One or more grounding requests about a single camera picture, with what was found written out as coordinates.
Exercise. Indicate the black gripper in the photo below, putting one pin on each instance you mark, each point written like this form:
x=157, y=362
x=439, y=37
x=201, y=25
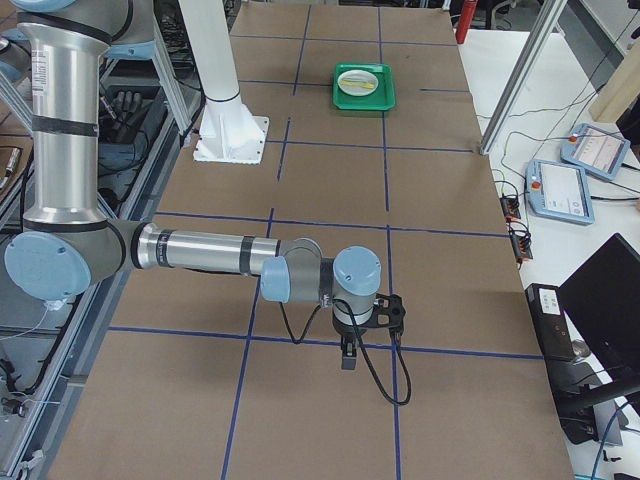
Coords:
x=344, y=330

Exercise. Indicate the yellow plastic spoon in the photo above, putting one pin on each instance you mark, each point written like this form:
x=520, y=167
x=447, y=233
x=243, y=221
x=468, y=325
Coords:
x=358, y=84

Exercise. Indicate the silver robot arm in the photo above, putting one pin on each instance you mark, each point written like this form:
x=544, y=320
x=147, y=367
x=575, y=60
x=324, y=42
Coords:
x=68, y=245

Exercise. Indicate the black computer box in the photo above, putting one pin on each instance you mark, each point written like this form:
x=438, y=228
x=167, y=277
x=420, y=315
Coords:
x=549, y=320

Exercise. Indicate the orange black connector strip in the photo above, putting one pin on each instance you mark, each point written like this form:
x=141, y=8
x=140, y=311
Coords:
x=510, y=206

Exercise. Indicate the green plastic tray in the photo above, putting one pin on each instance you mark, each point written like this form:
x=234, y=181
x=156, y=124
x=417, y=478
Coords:
x=383, y=99

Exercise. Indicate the near teach pendant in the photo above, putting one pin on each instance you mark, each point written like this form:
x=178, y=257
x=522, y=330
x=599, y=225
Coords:
x=559, y=191

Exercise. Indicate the teach pendant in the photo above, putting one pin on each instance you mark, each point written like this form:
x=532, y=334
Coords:
x=559, y=191
x=598, y=152

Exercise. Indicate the black monitor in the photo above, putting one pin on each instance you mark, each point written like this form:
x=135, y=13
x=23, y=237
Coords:
x=601, y=299

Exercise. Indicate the white round plate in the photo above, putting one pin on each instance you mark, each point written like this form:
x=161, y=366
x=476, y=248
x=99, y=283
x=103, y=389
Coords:
x=357, y=75

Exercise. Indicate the far teach pendant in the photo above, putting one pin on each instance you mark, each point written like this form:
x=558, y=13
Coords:
x=598, y=152

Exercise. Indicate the red cylinder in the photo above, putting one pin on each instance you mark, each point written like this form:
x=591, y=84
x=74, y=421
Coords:
x=465, y=20

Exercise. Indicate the wooden beam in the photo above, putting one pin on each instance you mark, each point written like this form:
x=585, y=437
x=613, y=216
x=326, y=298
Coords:
x=620, y=90

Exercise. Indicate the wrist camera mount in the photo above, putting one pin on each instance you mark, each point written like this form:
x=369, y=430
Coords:
x=388, y=313

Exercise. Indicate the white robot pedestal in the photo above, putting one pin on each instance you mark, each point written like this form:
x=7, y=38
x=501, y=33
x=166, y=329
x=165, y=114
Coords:
x=229, y=132

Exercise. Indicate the aluminium frame post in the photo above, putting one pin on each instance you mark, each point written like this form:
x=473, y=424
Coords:
x=534, y=44

